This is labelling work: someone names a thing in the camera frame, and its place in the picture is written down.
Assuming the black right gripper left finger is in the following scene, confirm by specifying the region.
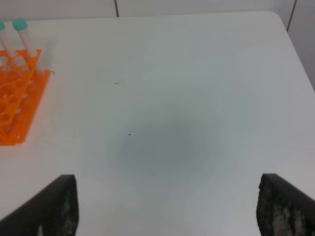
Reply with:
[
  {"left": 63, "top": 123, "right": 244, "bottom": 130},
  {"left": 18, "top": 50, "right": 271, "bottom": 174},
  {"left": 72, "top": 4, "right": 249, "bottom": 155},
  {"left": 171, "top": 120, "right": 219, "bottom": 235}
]
[{"left": 0, "top": 175, "right": 79, "bottom": 236}]

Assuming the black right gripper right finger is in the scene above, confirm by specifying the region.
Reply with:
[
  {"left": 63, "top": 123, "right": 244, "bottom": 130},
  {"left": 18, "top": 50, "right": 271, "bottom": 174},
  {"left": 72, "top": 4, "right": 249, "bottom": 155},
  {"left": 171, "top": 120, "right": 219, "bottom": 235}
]
[{"left": 256, "top": 174, "right": 315, "bottom": 236}]

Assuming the orange test tube rack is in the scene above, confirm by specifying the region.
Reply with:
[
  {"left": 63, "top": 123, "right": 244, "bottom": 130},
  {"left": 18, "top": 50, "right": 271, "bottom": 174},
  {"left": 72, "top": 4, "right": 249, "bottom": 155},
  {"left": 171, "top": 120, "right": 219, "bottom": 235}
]
[{"left": 0, "top": 49, "right": 51, "bottom": 146}]

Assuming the teal-capped tube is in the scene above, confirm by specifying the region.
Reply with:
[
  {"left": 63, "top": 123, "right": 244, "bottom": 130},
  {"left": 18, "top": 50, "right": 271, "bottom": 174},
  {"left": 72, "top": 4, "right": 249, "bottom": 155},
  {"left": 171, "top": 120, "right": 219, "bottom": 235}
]
[
  {"left": 0, "top": 20, "right": 17, "bottom": 59},
  {"left": 12, "top": 18, "right": 46, "bottom": 77}
]

